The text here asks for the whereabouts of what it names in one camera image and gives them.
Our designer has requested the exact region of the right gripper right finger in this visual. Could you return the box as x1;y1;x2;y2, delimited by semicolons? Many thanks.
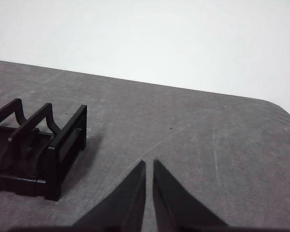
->
152;159;230;228

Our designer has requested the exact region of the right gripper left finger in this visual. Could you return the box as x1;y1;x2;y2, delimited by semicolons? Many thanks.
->
74;160;146;228

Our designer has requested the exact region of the black plastic dish rack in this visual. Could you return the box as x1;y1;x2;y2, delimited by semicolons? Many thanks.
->
0;98;88;202

